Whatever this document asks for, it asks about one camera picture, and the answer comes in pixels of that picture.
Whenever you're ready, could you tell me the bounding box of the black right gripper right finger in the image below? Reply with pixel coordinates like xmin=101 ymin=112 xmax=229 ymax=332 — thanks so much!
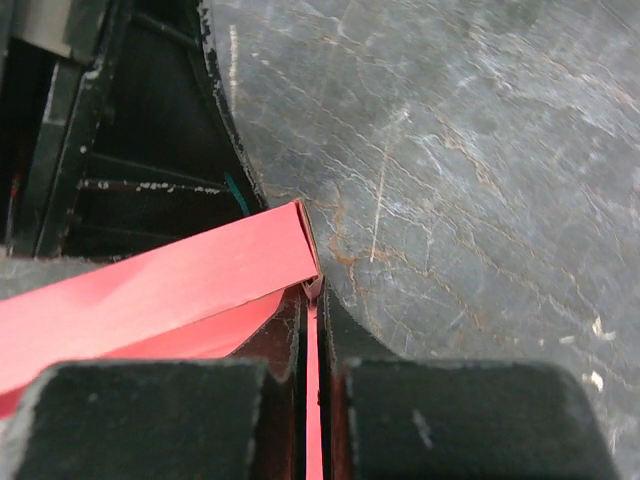
xmin=317 ymin=287 xmax=618 ymax=479

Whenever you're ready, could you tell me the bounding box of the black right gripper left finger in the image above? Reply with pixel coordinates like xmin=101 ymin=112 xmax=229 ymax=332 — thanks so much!
xmin=1 ymin=287 xmax=306 ymax=479

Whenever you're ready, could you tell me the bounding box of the pink paper box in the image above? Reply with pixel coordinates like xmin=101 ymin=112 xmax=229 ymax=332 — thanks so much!
xmin=1 ymin=201 xmax=323 ymax=479

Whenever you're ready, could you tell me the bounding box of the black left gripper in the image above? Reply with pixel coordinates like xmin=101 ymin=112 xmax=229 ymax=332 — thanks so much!
xmin=1 ymin=1 xmax=267 ymax=260

